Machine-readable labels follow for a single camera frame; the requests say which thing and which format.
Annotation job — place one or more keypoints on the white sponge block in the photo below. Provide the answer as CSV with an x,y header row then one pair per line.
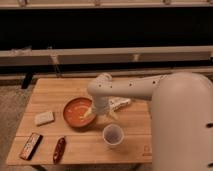
x,y
44,118

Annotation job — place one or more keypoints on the translucent plastic cup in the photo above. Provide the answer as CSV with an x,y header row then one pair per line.
x,y
113,135

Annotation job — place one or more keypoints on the white plastic bottle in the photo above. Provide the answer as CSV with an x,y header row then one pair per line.
x,y
116,103

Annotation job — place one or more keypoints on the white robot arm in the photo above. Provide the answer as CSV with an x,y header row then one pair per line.
x,y
181,109

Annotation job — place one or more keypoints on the grey horizontal rail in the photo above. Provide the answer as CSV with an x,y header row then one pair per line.
x,y
107,55

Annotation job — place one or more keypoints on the red snack packet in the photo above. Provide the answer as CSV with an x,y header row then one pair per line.
x,y
59,150

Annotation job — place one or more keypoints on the wooden table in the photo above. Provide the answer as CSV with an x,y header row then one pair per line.
x,y
86,146

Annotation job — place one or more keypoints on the orange ceramic bowl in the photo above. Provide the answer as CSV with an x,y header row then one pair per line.
x,y
75,109

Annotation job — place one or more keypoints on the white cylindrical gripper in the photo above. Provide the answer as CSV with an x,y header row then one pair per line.
x,y
100,106

